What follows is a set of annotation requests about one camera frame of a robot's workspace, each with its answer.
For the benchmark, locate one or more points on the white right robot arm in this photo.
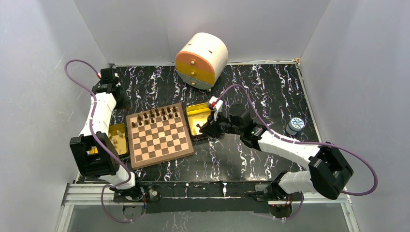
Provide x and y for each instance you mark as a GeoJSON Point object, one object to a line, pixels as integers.
{"type": "Point", "coordinates": [326, 171]}

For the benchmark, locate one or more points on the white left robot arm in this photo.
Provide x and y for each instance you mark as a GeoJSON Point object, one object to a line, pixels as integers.
{"type": "Point", "coordinates": [93, 149]}

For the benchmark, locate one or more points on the gold tin with dark pieces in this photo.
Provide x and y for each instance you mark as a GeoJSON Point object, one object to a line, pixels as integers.
{"type": "Point", "coordinates": [197, 116]}

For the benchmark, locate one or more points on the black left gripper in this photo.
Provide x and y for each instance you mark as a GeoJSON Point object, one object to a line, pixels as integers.
{"type": "Point", "coordinates": [125, 103]}

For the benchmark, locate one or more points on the round pastel drawer cabinet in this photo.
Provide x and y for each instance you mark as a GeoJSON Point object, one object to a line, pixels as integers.
{"type": "Point", "coordinates": [201, 61]}

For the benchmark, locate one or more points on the gold tin with light pieces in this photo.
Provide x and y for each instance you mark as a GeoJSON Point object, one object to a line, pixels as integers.
{"type": "Point", "coordinates": [119, 138]}

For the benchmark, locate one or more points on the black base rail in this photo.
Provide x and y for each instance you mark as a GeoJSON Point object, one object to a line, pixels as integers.
{"type": "Point", "coordinates": [215, 196]}

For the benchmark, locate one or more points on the blue white round cap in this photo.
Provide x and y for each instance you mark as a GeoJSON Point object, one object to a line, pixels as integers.
{"type": "Point", "coordinates": [294, 126]}

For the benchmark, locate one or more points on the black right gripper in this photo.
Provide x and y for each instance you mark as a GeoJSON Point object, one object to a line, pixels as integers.
{"type": "Point", "coordinates": [210, 128]}

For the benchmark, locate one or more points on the wooden chess board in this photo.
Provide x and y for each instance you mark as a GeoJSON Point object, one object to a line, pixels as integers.
{"type": "Point", "coordinates": [158, 139]}

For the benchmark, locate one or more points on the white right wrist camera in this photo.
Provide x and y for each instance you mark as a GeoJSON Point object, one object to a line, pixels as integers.
{"type": "Point", "coordinates": [215, 105]}

